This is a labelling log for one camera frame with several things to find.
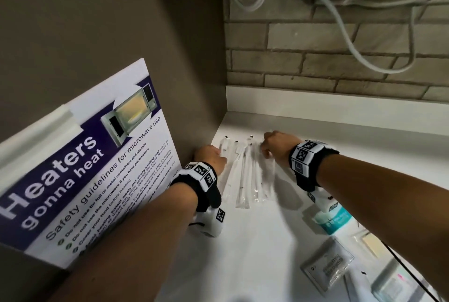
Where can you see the teal wet wipes packet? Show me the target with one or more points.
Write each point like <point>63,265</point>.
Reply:
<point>333,221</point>

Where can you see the person's left hand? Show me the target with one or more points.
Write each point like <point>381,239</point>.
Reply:
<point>210,158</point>

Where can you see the white and blue poster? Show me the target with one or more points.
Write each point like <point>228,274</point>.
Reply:
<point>87,172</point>

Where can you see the black wristband with marker tags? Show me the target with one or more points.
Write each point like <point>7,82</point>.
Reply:
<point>308,161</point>
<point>200,179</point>

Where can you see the clear comb packet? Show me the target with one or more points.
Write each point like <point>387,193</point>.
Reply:
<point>357,287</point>

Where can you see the white box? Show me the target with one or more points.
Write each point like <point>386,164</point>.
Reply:
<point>391,282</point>

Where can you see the white countertop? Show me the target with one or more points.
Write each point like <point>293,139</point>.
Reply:
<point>266,242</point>

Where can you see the person's left forearm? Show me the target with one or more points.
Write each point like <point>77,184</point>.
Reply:
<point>140,242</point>

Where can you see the person's right forearm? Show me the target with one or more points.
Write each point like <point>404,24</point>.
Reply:
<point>386,207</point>

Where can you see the person's right hand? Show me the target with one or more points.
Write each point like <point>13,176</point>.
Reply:
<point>280,147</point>

